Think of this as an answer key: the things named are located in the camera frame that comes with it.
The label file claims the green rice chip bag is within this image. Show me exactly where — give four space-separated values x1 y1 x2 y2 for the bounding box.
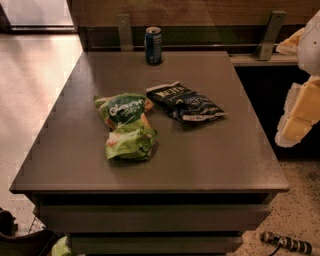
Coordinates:
94 93 157 161

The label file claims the lower grey drawer front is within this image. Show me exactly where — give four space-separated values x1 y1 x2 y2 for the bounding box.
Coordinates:
71 237 243 256

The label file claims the dark blue chip bag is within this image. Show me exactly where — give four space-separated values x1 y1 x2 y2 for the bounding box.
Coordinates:
146 81 225 126

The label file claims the green bag on floor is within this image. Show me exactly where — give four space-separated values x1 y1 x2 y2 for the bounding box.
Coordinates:
51 236 72 256

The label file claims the right metal wall bracket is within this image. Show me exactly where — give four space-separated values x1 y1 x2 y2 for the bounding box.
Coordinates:
256 11 286 61

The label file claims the dark chair at corner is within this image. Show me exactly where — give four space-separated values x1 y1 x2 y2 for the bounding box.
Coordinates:
0 208 58 256

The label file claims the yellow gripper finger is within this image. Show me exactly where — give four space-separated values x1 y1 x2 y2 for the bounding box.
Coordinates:
275 76 320 148
276 28 304 55

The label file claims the blue pepsi can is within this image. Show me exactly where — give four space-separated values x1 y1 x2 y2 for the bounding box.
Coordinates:
144 27 162 65

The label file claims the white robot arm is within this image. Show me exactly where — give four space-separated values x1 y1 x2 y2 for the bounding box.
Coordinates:
275 11 320 148

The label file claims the grey drawer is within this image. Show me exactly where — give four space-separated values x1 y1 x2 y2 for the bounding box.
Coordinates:
71 237 243 256
35 205 270 233

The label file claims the left metal wall bracket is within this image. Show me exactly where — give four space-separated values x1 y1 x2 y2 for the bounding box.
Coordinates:
116 14 134 51

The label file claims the metal wall bracket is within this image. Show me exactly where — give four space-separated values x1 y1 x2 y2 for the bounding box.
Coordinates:
116 14 134 51
256 11 286 61

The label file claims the upper grey drawer front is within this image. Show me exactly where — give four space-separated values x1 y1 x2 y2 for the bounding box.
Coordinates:
35 205 270 233

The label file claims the black white striped cable handle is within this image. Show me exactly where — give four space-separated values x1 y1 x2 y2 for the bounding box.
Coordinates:
260 231 320 256

